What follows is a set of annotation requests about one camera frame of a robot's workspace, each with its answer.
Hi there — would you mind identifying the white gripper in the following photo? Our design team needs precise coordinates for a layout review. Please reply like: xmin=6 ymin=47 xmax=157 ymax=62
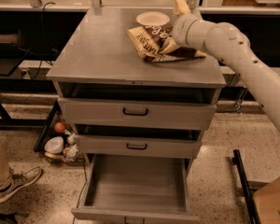
xmin=159 ymin=0 xmax=215 ymax=54

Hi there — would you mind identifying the wire basket of items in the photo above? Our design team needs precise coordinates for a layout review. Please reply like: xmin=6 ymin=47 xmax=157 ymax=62
xmin=41 ymin=119 xmax=86 ymax=166

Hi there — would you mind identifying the white bowl on counter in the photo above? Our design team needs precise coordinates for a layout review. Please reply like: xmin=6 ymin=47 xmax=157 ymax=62
xmin=136 ymin=11 xmax=170 ymax=26

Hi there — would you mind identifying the black metal bar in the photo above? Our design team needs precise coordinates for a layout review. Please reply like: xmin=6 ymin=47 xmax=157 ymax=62
xmin=232 ymin=149 xmax=260 ymax=224

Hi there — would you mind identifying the grey bottom drawer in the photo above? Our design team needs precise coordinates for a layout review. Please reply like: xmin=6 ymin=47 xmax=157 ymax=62
xmin=72 ymin=154 xmax=200 ymax=224

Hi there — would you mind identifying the grey drawer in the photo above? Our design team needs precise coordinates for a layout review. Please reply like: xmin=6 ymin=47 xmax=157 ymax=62
xmin=72 ymin=154 xmax=200 ymax=224
xmin=75 ymin=134 xmax=202 ymax=159
xmin=58 ymin=98 xmax=217 ymax=130

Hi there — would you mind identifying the brown chip bag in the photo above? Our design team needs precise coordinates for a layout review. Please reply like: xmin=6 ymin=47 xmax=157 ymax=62
xmin=127 ymin=25 xmax=206 ymax=63

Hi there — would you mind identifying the red apple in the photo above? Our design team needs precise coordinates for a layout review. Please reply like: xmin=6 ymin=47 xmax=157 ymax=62
xmin=54 ymin=122 xmax=66 ymax=133

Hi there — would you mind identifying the cardboard box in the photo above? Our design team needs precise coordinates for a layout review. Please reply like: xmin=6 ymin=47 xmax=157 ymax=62
xmin=254 ymin=176 xmax=280 ymax=224

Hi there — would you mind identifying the white bowl in basket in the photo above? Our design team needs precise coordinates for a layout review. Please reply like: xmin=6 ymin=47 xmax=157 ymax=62
xmin=44 ymin=136 xmax=63 ymax=154

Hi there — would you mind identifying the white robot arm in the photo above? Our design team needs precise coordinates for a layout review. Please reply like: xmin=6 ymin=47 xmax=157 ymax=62
xmin=172 ymin=0 xmax=280 ymax=132

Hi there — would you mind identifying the grey top drawer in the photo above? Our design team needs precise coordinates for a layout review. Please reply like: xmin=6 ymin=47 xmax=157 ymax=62
xmin=58 ymin=98 xmax=217 ymax=130

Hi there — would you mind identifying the grey middle drawer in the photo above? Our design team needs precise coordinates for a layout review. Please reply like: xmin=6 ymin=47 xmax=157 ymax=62
xmin=75 ymin=134 xmax=202 ymax=159

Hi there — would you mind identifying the grey drawer cabinet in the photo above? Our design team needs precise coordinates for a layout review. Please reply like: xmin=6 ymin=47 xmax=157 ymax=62
xmin=46 ymin=7 xmax=227 ymax=161

